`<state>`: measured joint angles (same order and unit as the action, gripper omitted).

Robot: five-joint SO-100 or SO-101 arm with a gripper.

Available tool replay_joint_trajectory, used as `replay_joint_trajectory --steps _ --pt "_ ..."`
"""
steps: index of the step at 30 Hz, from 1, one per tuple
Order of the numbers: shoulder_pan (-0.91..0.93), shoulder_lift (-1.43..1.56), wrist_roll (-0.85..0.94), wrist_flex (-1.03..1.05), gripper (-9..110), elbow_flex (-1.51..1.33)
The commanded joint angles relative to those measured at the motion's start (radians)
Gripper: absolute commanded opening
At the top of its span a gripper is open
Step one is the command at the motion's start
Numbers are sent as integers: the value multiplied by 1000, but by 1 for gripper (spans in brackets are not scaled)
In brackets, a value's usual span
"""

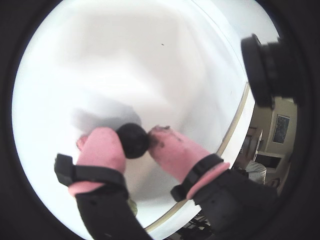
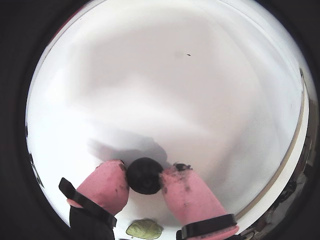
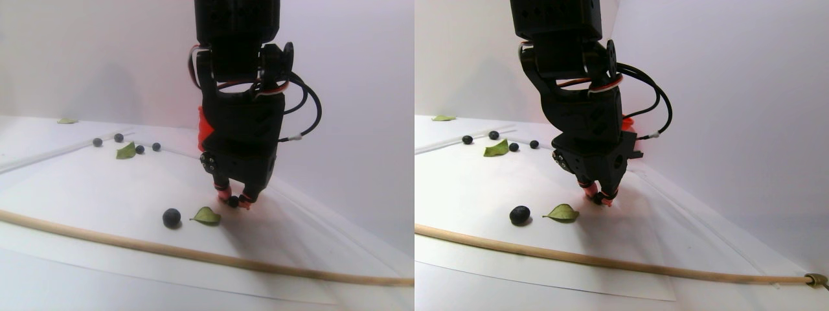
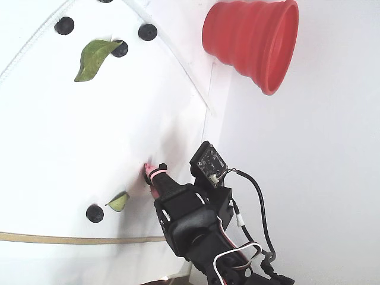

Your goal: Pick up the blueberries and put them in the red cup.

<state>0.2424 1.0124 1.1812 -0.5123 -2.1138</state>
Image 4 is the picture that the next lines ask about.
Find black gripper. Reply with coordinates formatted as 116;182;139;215
144;161;234;259

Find red collapsible silicone cup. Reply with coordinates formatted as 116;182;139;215
201;0;299;96

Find green leaf with stem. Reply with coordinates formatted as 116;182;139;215
104;191;131;213

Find large dark blueberry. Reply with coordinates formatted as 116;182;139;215
85;204;105;223

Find long wooden stick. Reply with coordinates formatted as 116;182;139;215
0;231;167;245

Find large green leaf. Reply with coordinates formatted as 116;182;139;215
74;39;124;83

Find black camera circuit board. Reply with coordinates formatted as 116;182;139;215
189;141;229;188

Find black cable with white tape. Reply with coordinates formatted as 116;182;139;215
230;199;262;253

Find red white black servo wires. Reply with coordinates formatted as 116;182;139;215
213;216;264;285

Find black camera cable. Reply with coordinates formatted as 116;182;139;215
227;167;277;264

